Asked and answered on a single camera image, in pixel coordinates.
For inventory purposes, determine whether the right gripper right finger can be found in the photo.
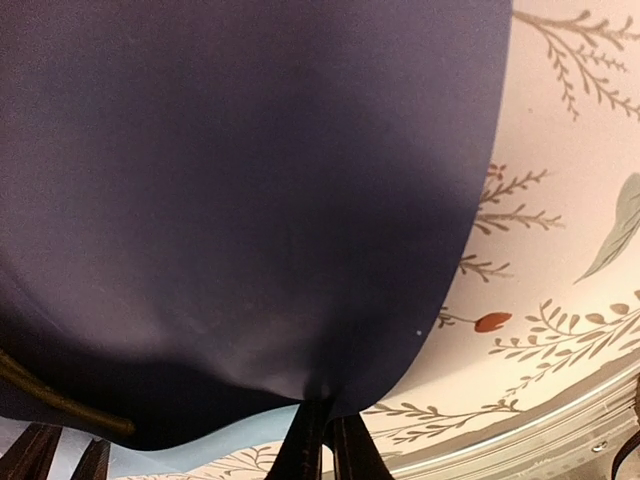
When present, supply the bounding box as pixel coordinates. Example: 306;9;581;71
329;414;390;480

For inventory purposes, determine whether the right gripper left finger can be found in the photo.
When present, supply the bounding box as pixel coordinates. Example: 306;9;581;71
267;400;331;480

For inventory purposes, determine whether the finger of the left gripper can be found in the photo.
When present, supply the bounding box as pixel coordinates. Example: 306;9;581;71
71;440;111;480
1;423;62;480

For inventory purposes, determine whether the blue wrapping paper sheet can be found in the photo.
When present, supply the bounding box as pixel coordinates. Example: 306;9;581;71
1;1;512;453

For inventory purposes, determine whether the yellow flower stem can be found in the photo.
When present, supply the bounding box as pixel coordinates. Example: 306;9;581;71
1;350;136;436

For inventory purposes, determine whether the floral patterned table mat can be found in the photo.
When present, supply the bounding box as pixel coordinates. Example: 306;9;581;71
114;0;640;480

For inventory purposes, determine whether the front aluminium rail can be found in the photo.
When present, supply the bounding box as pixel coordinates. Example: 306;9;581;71
389;365;639;480

